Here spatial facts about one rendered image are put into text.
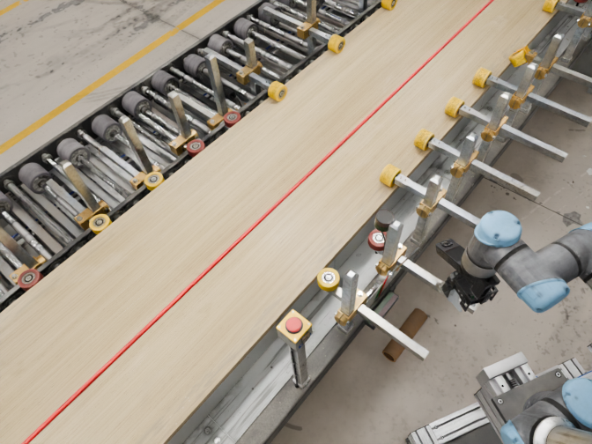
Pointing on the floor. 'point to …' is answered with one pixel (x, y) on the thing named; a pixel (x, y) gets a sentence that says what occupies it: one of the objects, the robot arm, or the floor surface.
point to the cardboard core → (405, 334)
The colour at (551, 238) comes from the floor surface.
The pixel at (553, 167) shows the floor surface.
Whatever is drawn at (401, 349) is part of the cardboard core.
